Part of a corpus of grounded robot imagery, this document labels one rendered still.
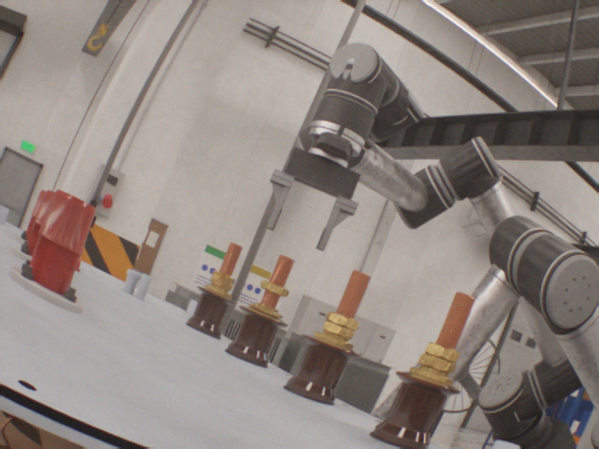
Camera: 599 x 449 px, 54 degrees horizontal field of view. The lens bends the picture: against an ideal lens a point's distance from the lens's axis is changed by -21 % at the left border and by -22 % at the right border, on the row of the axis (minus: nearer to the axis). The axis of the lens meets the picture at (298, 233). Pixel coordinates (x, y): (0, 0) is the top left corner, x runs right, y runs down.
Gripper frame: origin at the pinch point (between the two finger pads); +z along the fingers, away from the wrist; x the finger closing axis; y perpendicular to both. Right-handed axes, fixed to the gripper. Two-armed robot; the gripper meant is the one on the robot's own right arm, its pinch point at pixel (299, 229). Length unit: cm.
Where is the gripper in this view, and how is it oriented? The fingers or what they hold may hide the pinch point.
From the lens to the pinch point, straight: 133.8
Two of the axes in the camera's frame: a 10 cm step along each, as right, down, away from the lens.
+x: -9.2, -3.8, -0.3
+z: -3.8, 9.2, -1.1
